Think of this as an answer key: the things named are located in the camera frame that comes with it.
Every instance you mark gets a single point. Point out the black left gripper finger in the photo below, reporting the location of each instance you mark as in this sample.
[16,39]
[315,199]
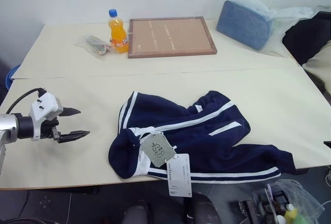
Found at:
[69,111]
[73,135]

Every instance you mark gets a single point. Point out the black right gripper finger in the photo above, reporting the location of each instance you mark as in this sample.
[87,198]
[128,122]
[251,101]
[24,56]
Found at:
[328,144]

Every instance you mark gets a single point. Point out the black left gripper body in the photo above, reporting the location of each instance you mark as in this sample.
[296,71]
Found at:
[49,129]

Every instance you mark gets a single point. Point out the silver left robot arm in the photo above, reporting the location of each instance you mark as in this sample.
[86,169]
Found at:
[10,127]

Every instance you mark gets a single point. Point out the blue round object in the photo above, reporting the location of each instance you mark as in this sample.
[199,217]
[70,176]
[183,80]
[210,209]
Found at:
[11,74]

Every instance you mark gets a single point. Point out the clear bag of colourful items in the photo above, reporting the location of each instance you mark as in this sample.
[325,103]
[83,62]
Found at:
[95,45]

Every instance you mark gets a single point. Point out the clear bag of assorted tools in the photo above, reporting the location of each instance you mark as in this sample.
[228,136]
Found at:
[282,200]

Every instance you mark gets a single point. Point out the yellow small bottle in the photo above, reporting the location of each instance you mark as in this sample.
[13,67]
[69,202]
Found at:
[290,212]

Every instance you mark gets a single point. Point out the grey-green paper hang tag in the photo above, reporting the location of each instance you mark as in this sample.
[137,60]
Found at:
[157,149]

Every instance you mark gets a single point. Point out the orange soda bottle blue cap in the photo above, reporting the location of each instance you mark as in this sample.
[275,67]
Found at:
[117,33]

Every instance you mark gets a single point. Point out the dark rounded shape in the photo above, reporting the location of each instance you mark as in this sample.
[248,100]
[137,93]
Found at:
[203,208]
[135,212]

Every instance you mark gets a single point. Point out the white paper hang tag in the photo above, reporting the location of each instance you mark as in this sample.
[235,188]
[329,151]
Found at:
[179,177]

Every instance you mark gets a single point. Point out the navy white-striped zip jacket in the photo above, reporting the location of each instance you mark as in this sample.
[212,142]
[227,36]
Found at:
[207,141]

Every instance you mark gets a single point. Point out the wooden framed cork board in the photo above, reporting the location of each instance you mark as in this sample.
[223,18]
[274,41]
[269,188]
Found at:
[170,36]

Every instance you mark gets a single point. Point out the blue folded towel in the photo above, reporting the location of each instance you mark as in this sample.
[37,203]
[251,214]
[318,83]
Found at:
[243,24]

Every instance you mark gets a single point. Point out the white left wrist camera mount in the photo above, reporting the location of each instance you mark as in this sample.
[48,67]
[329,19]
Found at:
[42,106]

